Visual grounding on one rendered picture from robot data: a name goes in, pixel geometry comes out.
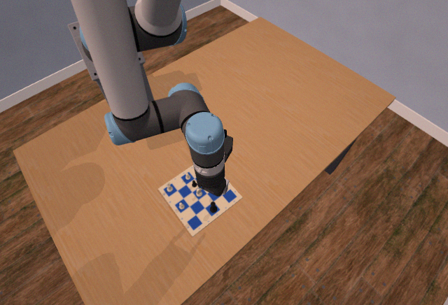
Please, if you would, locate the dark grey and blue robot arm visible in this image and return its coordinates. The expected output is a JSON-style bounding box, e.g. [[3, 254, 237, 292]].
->
[[71, 0, 225, 169]]

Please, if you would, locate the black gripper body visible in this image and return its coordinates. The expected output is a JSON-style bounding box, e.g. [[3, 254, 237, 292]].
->
[[192, 129, 233, 197]]

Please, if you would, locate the blue and white chessboard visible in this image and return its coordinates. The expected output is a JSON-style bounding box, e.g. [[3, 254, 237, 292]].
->
[[158, 165, 243, 236]]

